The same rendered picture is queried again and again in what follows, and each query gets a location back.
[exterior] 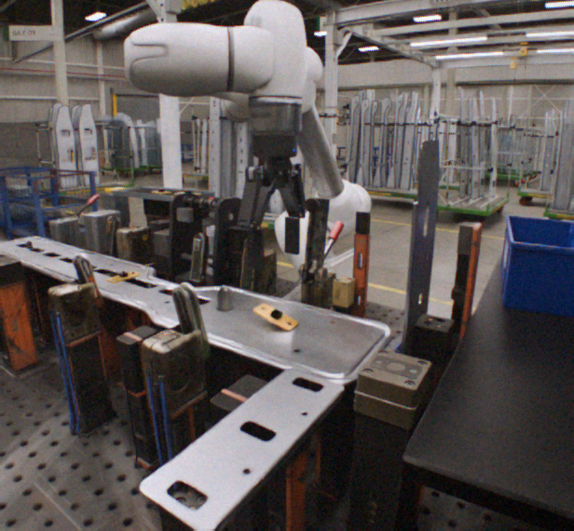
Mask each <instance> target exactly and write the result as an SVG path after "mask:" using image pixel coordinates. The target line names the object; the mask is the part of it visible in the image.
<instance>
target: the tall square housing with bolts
mask: <svg viewBox="0 0 574 531"><path fill-rule="evenodd" d="M110 216H115V217H117V218H118V219H119V228H122V226H121V216H120V211H111V210H104V211H95V212H90V213H85V214H84V224H85V231H86V240H87V247H88V248H87V250H88V251H92V252H97V253H101V254H104V253H105V240H106V225H107V219H108V218H109V217H110Z"/></svg>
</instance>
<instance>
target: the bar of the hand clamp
mask: <svg viewBox="0 0 574 531"><path fill-rule="evenodd" d="M306 204H307V211H308V222H307V243H306V253H305V264H304V275H303V280H307V279H310V278H311V276H310V275H309V273H308V270H309V269H310V268H311V266H312V260H313V261H317V262H316V272H315V282H319V281H318V273H319V270H320V268H321V267H323V264H324V255H325V244H326V235H327V225H328V214H329V204H330V199H327V198H316V197H314V198H309V199H308V200H307V201H306Z"/></svg>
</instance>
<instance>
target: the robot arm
mask: <svg viewBox="0 0 574 531"><path fill-rule="evenodd" d="M124 50H125V77H126V78H127V79H128V80H129V81H130V82H131V84H132V85H133V86H134V87H136V88H138V89H142V90H145V91H148V92H151V93H156V94H162V95H165V96H169V97H182V98H191V97H203V96H211V97H214V98H218V99H222V100H221V106H222V110H223V113H224V114H225V116H226V117H227V118H228V119H229V120H231V121H233V122H235V123H245V122H248V121H249V131H256V135H253V155H254V156H255V157H258V165H257V167H256V168H255V167H246V169H245V185H244V189H243V194H242V200H241V204H240V209H239V219H238V223H237V226H238V227H239V228H241V229H246V231H247V248H248V268H251V269H256V270H260V271H262V270H264V269H265V234H264V229H261V228H260V227H261V224H262V222H263V219H264V216H265V213H266V210H267V205H268V202H269V200H270V198H271V195H273V194H274V193H275V191H276V189H278V190H279V192H280V196H281V198H282V201H283V204H284V206H285V209H286V212H285V213H283V214H282V215H281V216H280V217H279V218H278V219H277V220H276V222H275V232H276V236H277V240H278V243H279V244H280V248H281V250H282V251H283V253H284V254H285V256H286V257H287V259H288V260H289V262H290V263H291V264H292V265H293V267H294V268H295V269H296V271H297V272H298V274H299V267H300V266H301V265H302V264H304V263H305V253H306V243H307V232H308V211H307V204H306V199H305V193H304V187H303V182H302V176H301V173H302V165H301V164H300V163H292V161H291V157H296V156H297V145H298V148H299V150H300V152H301V155H302V157H303V159H304V160H305V163H306V165H307V169H308V171H309V173H310V175H311V178H312V180H313V182H314V184H315V186H316V188H317V191H316V193H315V197H316V198H327V199H330V204H329V214H328V225H327V235H326V239H327V237H328V235H329V234H330V232H331V230H332V228H333V227H334V225H335V223H336V222H342V223H343V225H344V228H343V230H342V232H341V233H340V235H339V237H338V238H341V237H343V236H344V235H346V234H347V233H348V232H349V231H351V230H352V229H353V228H355V224H356V211H364V212H369V211H370V210H371V204H372V203H371V199H370V197H369V195H368V193H367V192H366V191H365V190H364V189H363V188H362V187H361V186H359V185H357V184H351V183H349V182H348V181H346V180H343V179H342V178H341V175H340V172H339V170H338V167H337V165H336V163H335V158H334V156H333V153H332V150H331V147H330V145H329V143H328V140H327V137H326V134H325V131H324V129H323V126H322V123H321V120H320V117H319V115H318V112H317V110H316V107H315V104H314V103H315V100H316V84H317V83H318V82H320V80H321V76H322V64H321V60H320V58H319V57H318V55H317V54H316V53H315V52H314V51H313V50H312V49H311V48H307V40H306V32H305V26H304V22H303V18H302V15H301V13H300V11H299V10H298V8H296V7H295V6H293V5H291V4H289V3H286V2H282V1H278V0H261V1H258V2H257V3H255V4H254V5H253V7H252V8H251V9H250V11H249V12H248V14H247V16H246V18H245V22H244V26H240V27H219V26H213V25H210V24H198V23H162V24H155V25H150V26H146V27H143V28H141V29H139V30H137V31H135V32H133V33H131V35H130V36H129V37H128V38H127V39H126V41H125V43H124ZM299 205H301V207H299ZM244 220H246V221H244ZM254 221H255V223H254Z"/></svg>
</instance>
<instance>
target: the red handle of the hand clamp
mask: <svg viewBox="0 0 574 531"><path fill-rule="evenodd" d="M343 228H344V225H343V223H342V222H336V223H335V225H334V227H333V228H332V230H331V232H330V234H329V235H328V237H327V239H326V244H325V255H324V261H325V259H326V257H327V255H328V253H329V252H330V250H331V249H332V247H333V245H334V244H335V243H336V241H337V239H338V237H339V235H340V233H341V232H342V230H343ZM316 262H317V261H314V263H313V265H312V266H311V268H310V269H309V270H308V273H309V275H310V276H312V277H315V272H316Z"/></svg>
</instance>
